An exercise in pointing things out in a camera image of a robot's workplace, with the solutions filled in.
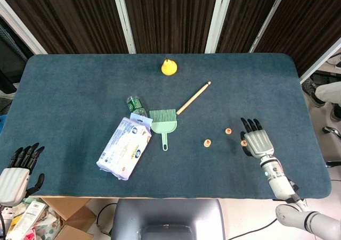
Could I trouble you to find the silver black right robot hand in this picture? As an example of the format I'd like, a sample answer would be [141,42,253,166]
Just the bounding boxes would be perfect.
[240,117,275,159]

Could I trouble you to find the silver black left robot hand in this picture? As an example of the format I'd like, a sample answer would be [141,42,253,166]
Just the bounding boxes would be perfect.
[0,143,46,206]

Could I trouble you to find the white printed packaging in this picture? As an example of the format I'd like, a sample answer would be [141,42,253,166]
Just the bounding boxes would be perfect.
[5,200,48,240]

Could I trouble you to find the brown cardboard box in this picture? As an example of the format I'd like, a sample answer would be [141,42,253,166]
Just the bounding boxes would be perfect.
[41,196,118,240]

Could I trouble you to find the chrome chair base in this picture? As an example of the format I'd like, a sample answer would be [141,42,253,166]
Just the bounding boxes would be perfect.
[322,126,341,140]

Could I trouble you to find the dark sneaker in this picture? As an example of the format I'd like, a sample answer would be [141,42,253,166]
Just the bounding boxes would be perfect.
[302,77,326,107]

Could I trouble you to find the wooden stick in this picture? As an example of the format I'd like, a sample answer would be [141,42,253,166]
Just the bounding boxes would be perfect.
[176,81,212,116]

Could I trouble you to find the person leg white trousers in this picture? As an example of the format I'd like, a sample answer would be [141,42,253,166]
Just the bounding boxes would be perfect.
[315,81,341,104]

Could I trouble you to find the mint green hand brush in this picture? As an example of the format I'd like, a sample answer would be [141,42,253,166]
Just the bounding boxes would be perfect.
[149,109,177,152]

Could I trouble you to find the white purple tissue pack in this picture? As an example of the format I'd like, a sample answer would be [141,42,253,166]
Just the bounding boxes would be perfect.
[96,117,153,181]

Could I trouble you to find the teal table cloth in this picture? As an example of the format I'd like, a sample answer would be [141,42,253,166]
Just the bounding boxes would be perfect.
[0,53,332,200]

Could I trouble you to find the yellow pear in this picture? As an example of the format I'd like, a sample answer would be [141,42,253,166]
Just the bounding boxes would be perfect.
[160,58,178,77]

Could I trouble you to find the grey robot torso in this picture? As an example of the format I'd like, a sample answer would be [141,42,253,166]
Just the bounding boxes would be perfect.
[110,198,227,240]

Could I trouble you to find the black flat screen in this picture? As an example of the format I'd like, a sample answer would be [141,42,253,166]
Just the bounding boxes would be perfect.
[0,16,27,94]

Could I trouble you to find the dark slatted screen panel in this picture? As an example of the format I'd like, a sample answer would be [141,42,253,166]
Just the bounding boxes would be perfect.
[0,0,128,55]
[254,0,341,77]
[121,0,222,54]
[216,0,285,54]

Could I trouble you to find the green plastic bottle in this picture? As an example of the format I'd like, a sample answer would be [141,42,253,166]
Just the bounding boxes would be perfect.
[126,95,148,118]

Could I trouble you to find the white partition post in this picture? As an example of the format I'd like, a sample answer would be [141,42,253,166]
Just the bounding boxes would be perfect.
[205,0,235,54]
[249,0,290,53]
[298,36,341,84]
[111,0,137,54]
[0,0,48,55]

